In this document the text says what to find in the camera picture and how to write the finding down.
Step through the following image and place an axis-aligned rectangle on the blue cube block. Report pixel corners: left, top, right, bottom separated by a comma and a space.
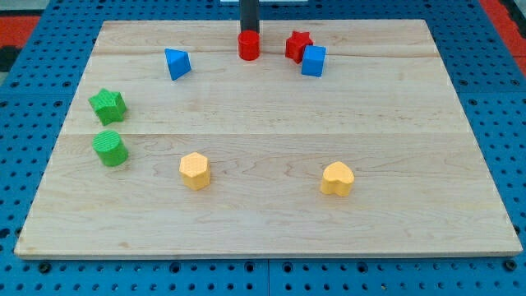
301, 45, 326, 77

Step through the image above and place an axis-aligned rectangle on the red star block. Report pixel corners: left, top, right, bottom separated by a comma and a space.
285, 30, 313, 64

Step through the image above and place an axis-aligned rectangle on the green star block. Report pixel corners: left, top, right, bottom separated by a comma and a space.
88, 88, 127, 126

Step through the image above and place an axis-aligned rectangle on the yellow hexagon block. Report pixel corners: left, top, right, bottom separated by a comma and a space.
179, 152, 211, 191

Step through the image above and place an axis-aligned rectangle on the yellow heart block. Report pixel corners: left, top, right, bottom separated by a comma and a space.
320, 161, 355, 197

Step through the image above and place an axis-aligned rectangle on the light wooden board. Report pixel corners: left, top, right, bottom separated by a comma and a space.
15, 19, 523, 260

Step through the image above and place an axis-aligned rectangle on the red cylinder block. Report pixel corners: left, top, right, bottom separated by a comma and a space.
238, 30, 260, 61

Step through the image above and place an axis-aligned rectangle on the blue triangular prism block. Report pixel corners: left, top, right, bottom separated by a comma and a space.
164, 49, 191, 81

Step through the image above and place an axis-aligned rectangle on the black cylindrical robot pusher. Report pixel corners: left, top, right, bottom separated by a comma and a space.
239, 0, 260, 33

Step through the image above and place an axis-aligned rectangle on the green cylinder block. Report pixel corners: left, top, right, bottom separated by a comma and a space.
92, 130, 128, 167

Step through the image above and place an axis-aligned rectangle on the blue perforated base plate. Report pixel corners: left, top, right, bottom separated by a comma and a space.
1, 1, 525, 295

